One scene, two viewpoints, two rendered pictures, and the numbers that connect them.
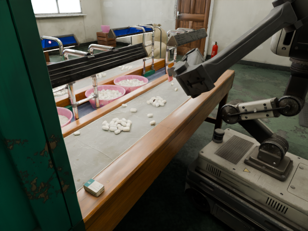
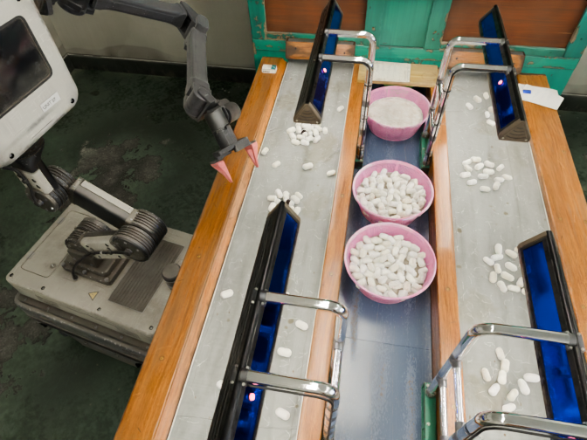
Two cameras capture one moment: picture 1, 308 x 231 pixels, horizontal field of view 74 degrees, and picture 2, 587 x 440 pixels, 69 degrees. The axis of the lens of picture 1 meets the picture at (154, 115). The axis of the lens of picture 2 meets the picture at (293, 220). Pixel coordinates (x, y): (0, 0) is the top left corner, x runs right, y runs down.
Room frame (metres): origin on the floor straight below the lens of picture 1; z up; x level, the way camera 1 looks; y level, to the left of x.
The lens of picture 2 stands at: (2.07, -0.30, 1.84)
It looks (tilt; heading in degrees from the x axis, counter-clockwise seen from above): 52 degrees down; 161
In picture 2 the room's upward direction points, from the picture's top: 3 degrees counter-clockwise
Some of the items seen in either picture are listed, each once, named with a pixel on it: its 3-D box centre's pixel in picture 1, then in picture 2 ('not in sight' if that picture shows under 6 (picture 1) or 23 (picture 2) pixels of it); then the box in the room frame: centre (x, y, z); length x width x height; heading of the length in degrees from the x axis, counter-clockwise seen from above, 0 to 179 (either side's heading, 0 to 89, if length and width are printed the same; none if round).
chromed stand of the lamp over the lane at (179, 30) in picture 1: (179, 57); (297, 378); (1.78, -0.21, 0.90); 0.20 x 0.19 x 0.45; 148
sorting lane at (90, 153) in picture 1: (161, 100); (283, 222); (1.25, -0.04, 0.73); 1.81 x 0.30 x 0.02; 148
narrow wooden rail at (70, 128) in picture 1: (139, 97); (337, 232); (1.34, 0.11, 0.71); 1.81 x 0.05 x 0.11; 148
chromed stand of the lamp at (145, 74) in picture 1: (141, 51); (491, 409); (1.99, 0.13, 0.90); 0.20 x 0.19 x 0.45; 148
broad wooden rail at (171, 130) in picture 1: (189, 116); (224, 225); (1.14, -0.22, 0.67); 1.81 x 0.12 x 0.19; 148
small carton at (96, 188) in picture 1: (94, 187); (269, 68); (0.47, 0.19, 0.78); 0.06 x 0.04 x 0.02; 58
